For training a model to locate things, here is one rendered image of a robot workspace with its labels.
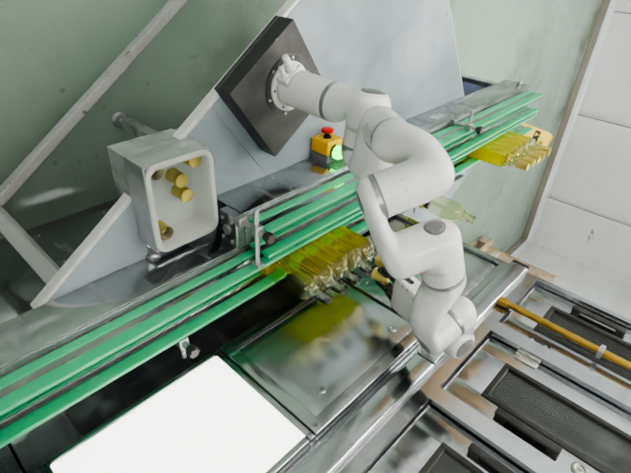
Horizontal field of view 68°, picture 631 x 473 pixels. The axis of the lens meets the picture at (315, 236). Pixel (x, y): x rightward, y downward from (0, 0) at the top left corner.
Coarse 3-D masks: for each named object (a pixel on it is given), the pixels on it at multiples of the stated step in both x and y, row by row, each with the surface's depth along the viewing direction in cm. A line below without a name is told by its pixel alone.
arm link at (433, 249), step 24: (360, 192) 82; (384, 216) 82; (384, 240) 81; (408, 240) 81; (432, 240) 80; (456, 240) 81; (384, 264) 84; (408, 264) 81; (432, 264) 82; (456, 264) 84
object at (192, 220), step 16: (176, 160) 103; (208, 160) 110; (144, 176) 100; (192, 176) 117; (208, 176) 113; (160, 192) 112; (208, 192) 115; (160, 208) 114; (176, 208) 117; (192, 208) 121; (208, 208) 118; (176, 224) 119; (192, 224) 119; (208, 224) 120; (160, 240) 109; (176, 240) 114
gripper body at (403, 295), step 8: (400, 280) 117; (416, 280) 117; (400, 288) 117; (408, 288) 114; (416, 288) 114; (392, 296) 120; (400, 296) 117; (408, 296) 114; (392, 304) 121; (400, 304) 118; (408, 304) 115; (400, 312) 119; (408, 312) 116; (408, 320) 117
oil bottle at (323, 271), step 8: (288, 256) 127; (296, 256) 127; (304, 256) 127; (312, 256) 127; (304, 264) 124; (312, 264) 125; (320, 264) 125; (312, 272) 122; (320, 272) 122; (328, 272) 122; (320, 280) 121; (328, 280) 122
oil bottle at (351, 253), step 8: (320, 240) 134; (328, 240) 134; (336, 240) 134; (344, 240) 134; (336, 248) 131; (344, 248) 131; (352, 248) 131; (344, 256) 129; (352, 256) 128; (360, 256) 130; (352, 264) 129
